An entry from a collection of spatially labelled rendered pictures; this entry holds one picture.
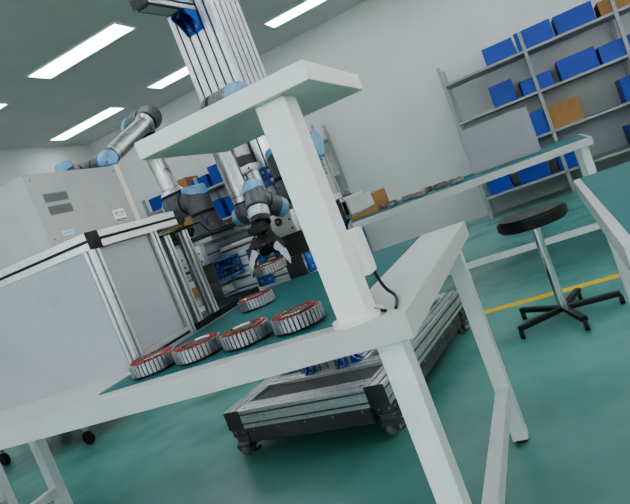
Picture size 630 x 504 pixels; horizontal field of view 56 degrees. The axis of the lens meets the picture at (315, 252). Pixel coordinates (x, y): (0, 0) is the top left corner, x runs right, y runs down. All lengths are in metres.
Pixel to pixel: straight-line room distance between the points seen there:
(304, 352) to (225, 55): 1.93
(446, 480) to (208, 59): 2.19
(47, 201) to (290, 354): 0.88
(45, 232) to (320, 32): 7.47
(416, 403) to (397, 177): 7.48
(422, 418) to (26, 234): 1.13
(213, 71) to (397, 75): 5.83
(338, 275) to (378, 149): 7.53
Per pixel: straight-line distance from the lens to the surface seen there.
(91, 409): 1.43
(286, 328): 1.19
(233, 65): 2.81
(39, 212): 1.71
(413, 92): 8.46
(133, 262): 1.69
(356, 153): 8.64
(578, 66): 7.81
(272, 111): 1.07
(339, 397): 2.53
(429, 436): 1.16
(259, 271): 1.90
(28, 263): 1.73
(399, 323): 1.04
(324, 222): 1.05
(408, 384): 1.12
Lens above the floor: 0.97
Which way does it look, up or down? 4 degrees down
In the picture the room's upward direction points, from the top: 21 degrees counter-clockwise
